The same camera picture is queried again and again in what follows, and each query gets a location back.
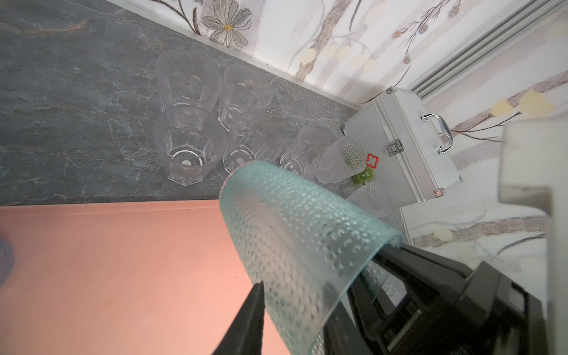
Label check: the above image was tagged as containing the silver aluminium case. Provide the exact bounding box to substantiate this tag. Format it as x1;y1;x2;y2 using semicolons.
343;87;461;208

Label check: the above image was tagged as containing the clear faceted glass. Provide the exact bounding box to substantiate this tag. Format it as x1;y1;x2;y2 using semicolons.
153;104;228;186
223;118;284;173
218;64;274;132
155;50;222;112

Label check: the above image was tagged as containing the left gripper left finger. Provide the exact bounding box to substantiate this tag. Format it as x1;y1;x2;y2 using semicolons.
212;282;265;355

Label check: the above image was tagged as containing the pink rectangular tray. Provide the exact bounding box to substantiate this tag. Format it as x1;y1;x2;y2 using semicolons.
0;199;291;355

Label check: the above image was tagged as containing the blue translucent cup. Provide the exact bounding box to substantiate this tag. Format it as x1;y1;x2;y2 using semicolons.
0;238;15;285

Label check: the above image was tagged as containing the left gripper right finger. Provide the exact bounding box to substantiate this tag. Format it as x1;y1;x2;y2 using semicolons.
323;245;548;354

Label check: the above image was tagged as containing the teal textured cup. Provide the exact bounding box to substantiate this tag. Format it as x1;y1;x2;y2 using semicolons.
219;161;402;354

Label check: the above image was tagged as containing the green small box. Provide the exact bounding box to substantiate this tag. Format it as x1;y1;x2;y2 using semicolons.
351;167;374;185

